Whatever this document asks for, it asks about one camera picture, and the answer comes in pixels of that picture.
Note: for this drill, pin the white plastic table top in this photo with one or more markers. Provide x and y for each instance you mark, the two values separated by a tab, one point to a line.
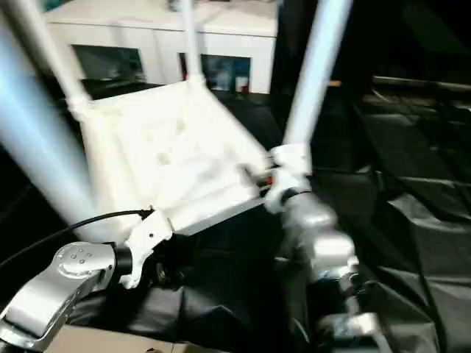
165	147

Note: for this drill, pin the white plastic table leg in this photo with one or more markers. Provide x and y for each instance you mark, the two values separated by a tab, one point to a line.
33	128
55	55
191	40
312	73

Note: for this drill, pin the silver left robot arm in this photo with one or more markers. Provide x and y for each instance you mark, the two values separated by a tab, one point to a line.
48	287

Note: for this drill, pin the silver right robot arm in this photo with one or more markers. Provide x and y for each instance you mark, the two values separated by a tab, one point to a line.
324	239

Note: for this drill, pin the small yellow label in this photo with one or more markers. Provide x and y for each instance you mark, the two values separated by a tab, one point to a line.
334	84

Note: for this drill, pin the black work mat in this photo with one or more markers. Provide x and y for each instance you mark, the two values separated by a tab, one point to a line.
404	184

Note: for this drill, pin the long black bar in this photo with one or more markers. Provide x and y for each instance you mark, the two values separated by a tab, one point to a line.
423	82

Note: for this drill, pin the white glass-door cabinet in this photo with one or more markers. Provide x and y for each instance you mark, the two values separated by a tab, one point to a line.
129	33

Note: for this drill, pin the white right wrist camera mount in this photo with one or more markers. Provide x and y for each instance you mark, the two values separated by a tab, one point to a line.
290	158

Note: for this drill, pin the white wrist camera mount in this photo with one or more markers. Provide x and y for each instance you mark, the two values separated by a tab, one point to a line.
151	231
290	158

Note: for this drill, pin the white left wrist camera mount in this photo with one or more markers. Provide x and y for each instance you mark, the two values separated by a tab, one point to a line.
151	231

